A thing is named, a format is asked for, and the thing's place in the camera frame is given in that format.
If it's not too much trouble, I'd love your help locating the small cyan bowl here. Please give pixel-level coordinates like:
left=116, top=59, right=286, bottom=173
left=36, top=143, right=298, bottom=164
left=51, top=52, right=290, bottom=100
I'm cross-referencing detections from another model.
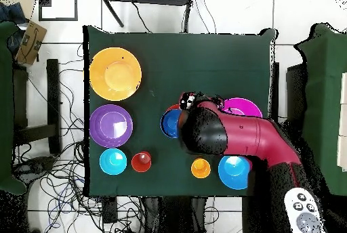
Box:
left=99, top=148, right=127, bottom=176

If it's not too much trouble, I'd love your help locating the orange cup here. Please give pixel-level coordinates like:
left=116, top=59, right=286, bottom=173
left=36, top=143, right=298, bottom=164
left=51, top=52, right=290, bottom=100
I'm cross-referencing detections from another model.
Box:
left=190, top=157, right=211, bottom=179

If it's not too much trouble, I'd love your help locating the red cup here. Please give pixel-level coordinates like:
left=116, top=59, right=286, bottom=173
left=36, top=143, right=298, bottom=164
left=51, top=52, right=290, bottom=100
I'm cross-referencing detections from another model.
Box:
left=131, top=150, right=152, bottom=173

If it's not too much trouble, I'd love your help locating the green covered side table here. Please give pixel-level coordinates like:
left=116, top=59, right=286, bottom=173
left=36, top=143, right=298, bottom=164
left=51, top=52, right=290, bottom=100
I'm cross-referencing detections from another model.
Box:
left=0, top=20, right=28, bottom=196
left=293, top=22, right=347, bottom=197

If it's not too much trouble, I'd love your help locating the large yellow bowl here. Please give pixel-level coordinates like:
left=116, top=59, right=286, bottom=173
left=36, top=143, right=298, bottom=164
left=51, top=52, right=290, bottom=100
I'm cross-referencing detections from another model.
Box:
left=89, top=47, right=142, bottom=102

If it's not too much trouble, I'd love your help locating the black power strip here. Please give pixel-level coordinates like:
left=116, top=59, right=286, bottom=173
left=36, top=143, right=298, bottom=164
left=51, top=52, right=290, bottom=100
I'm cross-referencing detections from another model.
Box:
left=102, top=196, right=118, bottom=224

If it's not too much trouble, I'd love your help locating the dark green tablecloth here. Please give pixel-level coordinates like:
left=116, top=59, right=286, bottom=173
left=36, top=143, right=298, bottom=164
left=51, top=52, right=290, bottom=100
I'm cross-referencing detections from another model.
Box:
left=82, top=24, right=277, bottom=198

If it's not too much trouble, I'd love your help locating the medium sky blue bowl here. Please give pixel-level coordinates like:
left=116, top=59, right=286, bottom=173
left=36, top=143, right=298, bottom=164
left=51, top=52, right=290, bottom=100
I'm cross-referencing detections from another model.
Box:
left=218, top=155, right=251, bottom=190

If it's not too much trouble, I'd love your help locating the black stand foot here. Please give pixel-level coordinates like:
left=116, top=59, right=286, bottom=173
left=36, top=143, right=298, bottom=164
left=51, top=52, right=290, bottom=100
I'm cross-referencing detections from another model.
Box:
left=13, top=156, right=56, bottom=184

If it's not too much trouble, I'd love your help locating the purple bowl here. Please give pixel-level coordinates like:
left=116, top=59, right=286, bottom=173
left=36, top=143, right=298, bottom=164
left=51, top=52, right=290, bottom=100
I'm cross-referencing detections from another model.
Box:
left=89, top=104, right=134, bottom=148

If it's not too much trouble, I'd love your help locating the black square frame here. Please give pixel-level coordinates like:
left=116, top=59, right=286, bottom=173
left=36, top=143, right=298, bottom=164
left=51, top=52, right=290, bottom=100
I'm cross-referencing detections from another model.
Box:
left=38, top=0, right=79, bottom=22

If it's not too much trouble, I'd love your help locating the tangle of cables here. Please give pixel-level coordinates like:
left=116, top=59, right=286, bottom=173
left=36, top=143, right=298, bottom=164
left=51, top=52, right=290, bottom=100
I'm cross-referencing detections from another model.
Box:
left=12, top=43, right=147, bottom=233

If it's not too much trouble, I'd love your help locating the small dark blue bowl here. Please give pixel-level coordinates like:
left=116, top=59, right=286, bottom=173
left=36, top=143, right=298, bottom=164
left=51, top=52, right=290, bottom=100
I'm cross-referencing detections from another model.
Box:
left=159, top=108, right=182, bottom=139

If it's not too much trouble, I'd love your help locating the black box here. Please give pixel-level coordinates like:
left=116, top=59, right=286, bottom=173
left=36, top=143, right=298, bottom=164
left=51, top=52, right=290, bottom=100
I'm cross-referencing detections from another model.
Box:
left=285, top=63, right=308, bottom=131

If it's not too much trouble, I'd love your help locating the large pink bowl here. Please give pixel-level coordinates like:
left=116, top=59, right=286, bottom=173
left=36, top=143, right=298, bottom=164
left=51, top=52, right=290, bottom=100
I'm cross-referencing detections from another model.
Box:
left=220, top=97, right=263, bottom=119

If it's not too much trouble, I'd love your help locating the black floor stand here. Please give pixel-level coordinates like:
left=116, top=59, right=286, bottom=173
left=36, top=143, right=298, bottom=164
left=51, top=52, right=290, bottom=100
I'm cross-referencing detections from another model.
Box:
left=13, top=58, right=62, bottom=154

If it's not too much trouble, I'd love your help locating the cardboard box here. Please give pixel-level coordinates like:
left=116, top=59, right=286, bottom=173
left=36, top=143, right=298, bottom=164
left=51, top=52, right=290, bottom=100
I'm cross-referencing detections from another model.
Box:
left=15, top=20, right=47, bottom=66

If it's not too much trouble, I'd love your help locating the blue cloth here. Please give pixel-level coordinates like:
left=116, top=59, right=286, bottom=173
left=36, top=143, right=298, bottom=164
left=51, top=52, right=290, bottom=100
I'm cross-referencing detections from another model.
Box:
left=0, top=1, right=28, bottom=25

